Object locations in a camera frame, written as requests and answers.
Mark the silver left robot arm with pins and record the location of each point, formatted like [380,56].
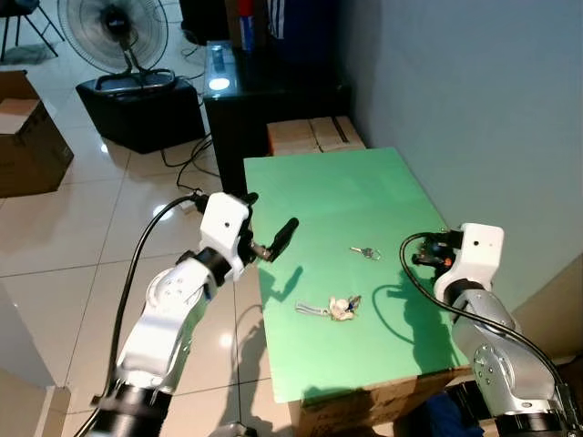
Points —
[164,319]

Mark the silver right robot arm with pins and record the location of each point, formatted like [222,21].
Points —
[501,355]

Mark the single small silver key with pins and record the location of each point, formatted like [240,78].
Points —
[365,252]

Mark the green table board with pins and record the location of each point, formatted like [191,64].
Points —
[346,200]

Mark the taped flat cardboard box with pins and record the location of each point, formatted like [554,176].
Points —
[305,135]

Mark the key bunch with white fob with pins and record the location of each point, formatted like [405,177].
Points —
[339,308]

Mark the black cabinet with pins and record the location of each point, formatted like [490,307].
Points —
[264,105]

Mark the black box under fan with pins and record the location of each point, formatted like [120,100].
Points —
[146,114]

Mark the silver device with lit light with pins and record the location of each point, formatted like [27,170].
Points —
[219,68]

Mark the dark blue fabric item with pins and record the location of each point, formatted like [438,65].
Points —
[454,414]

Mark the cardboard box under green board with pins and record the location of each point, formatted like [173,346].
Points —
[355,414]

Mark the red and blue spray can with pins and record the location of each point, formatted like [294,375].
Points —
[246,23]

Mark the dark blue striped bag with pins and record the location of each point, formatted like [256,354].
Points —
[305,27]

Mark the black standing fan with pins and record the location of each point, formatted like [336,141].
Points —
[114,27]

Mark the large open cardboard box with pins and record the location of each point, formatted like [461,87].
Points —
[27,146]

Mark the black chair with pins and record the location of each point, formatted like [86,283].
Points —
[23,23]

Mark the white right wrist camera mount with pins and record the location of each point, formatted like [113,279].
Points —
[478,255]

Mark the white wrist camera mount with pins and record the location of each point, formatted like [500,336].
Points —
[223,223]
[478,255]

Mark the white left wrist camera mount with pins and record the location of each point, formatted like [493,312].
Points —
[223,223]

